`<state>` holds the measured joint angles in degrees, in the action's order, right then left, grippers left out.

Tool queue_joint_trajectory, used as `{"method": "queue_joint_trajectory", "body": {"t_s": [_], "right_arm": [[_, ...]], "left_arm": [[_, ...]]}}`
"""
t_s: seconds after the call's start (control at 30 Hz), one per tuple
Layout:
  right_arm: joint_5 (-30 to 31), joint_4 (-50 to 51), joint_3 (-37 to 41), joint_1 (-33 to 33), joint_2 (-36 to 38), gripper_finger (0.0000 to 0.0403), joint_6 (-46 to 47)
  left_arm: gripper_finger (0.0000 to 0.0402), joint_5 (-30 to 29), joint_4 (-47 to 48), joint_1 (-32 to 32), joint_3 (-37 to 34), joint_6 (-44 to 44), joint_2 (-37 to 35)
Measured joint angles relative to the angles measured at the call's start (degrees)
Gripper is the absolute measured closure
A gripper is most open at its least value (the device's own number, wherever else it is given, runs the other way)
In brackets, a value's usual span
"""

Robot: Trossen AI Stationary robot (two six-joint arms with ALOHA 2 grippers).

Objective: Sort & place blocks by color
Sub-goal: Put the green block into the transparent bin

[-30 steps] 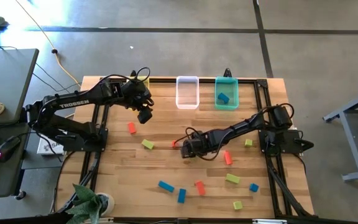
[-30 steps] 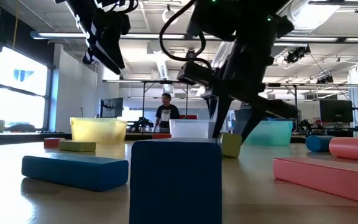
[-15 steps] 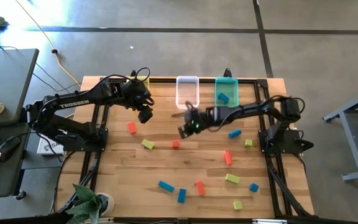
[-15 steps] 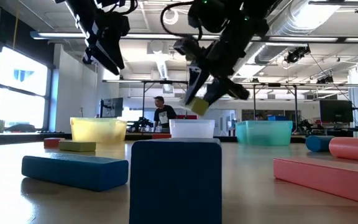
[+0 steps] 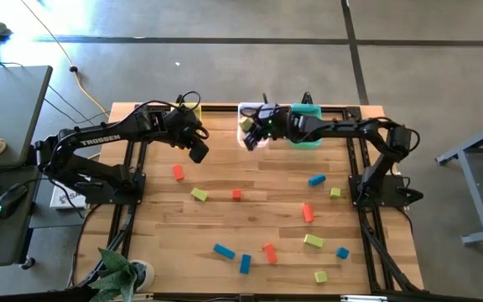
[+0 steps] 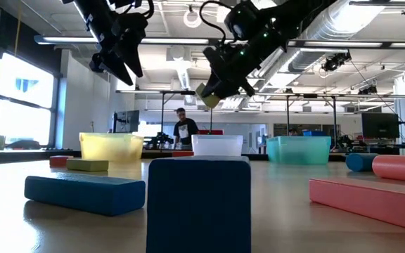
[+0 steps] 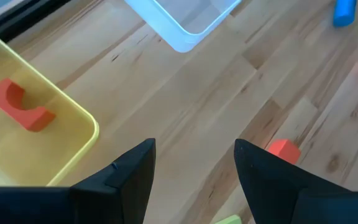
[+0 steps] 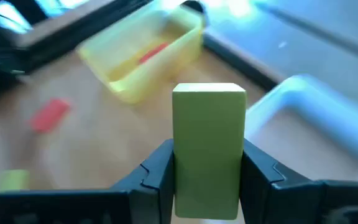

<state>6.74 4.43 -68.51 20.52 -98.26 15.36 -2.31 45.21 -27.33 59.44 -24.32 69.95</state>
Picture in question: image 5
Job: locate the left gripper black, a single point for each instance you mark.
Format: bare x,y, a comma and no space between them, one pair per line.
183,126

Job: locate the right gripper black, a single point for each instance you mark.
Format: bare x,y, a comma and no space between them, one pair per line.
278,123

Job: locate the green rectangular block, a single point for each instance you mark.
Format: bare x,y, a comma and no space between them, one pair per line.
246,124
313,241
199,194

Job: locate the red rectangular block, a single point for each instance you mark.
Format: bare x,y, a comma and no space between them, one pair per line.
178,172
270,253

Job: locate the red cube block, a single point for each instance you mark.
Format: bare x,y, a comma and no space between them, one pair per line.
236,194

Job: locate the blue cylinder block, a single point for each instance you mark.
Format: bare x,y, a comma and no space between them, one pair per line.
317,180

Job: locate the red cylinder block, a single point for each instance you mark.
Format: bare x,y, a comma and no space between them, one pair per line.
307,213

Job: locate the blue rectangular block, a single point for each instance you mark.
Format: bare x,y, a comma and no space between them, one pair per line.
245,263
224,251

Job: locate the blue cube block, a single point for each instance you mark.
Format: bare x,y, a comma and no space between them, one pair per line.
342,253

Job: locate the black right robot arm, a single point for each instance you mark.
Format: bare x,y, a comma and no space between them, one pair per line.
350,126

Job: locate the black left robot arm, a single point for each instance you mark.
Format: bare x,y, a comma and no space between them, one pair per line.
99,140

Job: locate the clear plastic bin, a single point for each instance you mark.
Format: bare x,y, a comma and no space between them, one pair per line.
241,136

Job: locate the yellow plastic bin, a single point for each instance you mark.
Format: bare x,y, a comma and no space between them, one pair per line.
194,109

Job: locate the teal plastic bin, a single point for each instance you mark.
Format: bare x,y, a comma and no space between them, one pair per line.
308,110

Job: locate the green cube block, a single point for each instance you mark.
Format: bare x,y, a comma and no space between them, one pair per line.
320,277
335,193

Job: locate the white plant pot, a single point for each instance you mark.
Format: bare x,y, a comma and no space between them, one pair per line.
147,272

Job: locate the white printed box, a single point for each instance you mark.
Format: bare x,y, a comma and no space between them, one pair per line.
63,199

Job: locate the green potted plant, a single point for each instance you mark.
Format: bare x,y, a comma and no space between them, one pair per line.
115,272

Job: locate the gray desk top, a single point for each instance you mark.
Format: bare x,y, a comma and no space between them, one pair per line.
11,109

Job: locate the black computer mouse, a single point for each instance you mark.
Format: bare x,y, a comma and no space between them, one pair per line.
11,199

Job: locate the desk caster wheel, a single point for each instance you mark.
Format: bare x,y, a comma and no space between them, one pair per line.
27,263

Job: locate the black aluminium table frame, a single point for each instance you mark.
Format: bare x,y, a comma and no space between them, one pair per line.
220,108

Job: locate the silver metal bracket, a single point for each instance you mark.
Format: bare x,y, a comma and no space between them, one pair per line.
367,298

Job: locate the gray metal table frame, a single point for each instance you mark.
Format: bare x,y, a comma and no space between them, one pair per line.
480,197

